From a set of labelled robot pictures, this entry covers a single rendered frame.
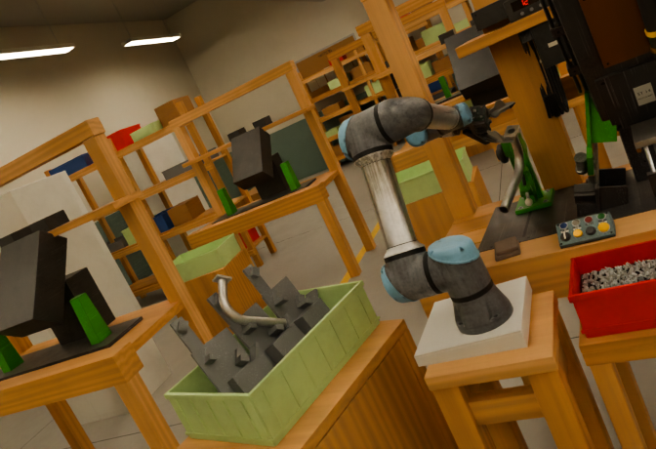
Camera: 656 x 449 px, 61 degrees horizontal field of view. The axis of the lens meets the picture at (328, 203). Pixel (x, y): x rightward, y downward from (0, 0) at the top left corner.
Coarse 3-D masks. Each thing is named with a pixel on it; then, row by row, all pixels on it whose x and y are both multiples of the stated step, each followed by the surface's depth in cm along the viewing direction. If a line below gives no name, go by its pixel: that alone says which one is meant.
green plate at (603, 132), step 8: (592, 104) 168; (592, 112) 169; (592, 120) 170; (600, 120) 169; (608, 120) 168; (592, 128) 171; (600, 128) 170; (608, 128) 169; (616, 128) 168; (592, 136) 171; (600, 136) 170; (608, 136) 169; (616, 136) 169; (592, 144) 178
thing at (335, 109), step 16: (368, 64) 1121; (304, 80) 1161; (336, 80) 1150; (352, 80) 1135; (368, 80) 1125; (448, 80) 1079; (320, 96) 1166; (368, 96) 1140; (336, 112) 1162; (352, 112) 1163; (336, 128) 1182; (336, 144) 1207
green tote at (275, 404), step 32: (320, 288) 206; (352, 288) 191; (320, 320) 177; (352, 320) 187; (288, 352) 164; (320, 352) 173; (352, 352) 184; (192, 384) 183; (288, 384) 160; (320, 384) 170; (192, 416) 172; (224, 416) 161; (256, 416) 152; (288, 416) 158
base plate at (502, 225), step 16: (560, 192) 208; (640, 192) 177; (496, 208) 223; (512, 208) 215; (544, 208) 200; (560, 208) 194; (576, 208) 188; (624, 208) 171; (640, 208) 166; (496, 224) 206; (512, 224) 199; (528, 224) 192; (544, 224) 186; (496, 240) 192
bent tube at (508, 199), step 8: (512, 128) 186; (504, 136) 186; (512, 136) 184; (512, 144) 188; (520, 144) 189; (520, 152) 190; (520, 160) 190; (520, 168) 190; (512, 176) 190; (520, 176) 189; (512, 184) 187; (512, 192) 185; (504, 200) 183; (504, 208) 184
